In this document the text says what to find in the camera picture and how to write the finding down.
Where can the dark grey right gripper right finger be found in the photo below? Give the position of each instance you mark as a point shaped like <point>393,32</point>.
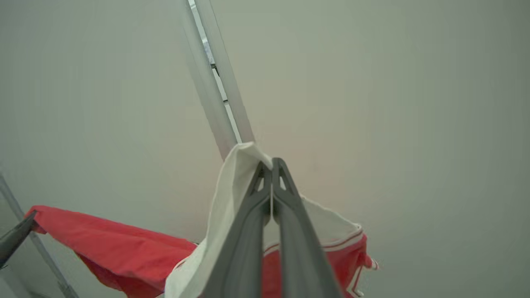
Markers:
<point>302,256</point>

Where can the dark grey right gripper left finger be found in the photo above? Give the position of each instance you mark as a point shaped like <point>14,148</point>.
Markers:
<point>240,248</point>

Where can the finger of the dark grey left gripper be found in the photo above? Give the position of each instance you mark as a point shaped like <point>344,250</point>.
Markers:
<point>14,240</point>

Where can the red shorts with white trim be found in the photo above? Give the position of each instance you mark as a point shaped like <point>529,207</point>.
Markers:
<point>136,248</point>

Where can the grey upright metal post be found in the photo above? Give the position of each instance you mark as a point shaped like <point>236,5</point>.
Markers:
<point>207,82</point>

